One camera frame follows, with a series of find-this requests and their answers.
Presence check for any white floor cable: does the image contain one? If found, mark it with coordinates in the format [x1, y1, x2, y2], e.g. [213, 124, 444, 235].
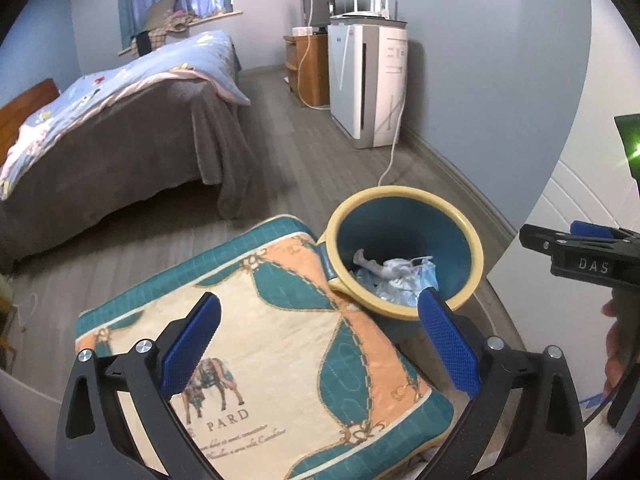
[10, 292, 41, 331]

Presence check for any person's right hand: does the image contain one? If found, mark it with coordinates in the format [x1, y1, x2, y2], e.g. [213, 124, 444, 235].
[601, 299, 628, 397]

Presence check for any white air purifier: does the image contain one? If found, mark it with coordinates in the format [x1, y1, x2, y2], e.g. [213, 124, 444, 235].
[327, 22, 408, 150]

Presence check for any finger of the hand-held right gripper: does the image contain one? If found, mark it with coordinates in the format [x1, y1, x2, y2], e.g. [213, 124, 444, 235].
[570, 221, 640, 243]
[518, 224, 573, 263]

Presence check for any white door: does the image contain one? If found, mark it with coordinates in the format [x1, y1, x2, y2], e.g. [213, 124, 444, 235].
[487, 125, 640, 361]

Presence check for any bed with grey blanket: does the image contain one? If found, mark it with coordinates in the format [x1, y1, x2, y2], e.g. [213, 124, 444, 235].
[0, 42, 261, 271]

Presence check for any small clear printed wrapper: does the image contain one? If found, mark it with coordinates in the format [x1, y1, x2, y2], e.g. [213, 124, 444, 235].
[385, 256, 433, 278]

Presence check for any white power cable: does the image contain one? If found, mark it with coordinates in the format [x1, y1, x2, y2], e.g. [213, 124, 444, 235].
[377, 95, 406, 188]

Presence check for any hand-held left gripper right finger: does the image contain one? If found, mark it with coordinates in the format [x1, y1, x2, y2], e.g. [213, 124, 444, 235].
[417, 290, 587, 480]

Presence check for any wooden bed frame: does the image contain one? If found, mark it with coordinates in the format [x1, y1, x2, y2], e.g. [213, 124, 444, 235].
[0, 78, 60, 166]

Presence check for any teal and orange printed mat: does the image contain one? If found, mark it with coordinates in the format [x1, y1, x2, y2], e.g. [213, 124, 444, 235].
[75, 215, 456, 480]

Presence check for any white router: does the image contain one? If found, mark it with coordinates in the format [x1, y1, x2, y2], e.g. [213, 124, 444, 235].
[332, 0, 401, 21]

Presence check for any blue basin with yellow rim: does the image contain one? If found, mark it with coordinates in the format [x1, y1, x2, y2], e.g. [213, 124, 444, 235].
[316, 186, 485, 346]

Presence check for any wooden cabinet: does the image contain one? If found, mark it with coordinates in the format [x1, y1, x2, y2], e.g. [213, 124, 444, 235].
[283, 34, 331, 107]

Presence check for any clear plastic bag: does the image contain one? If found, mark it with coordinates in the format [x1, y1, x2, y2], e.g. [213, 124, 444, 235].
[356, 259, 426, 308]

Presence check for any plaid cloth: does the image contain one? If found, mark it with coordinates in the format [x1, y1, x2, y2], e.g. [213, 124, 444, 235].
[142, 0, 196, 41]

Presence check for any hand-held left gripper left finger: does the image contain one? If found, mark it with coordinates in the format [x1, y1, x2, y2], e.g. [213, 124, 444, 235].
[55, 291, 222, 480]

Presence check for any blue floral quilt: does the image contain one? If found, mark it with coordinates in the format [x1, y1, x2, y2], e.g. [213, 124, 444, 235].
[0, 30, 251, 201]

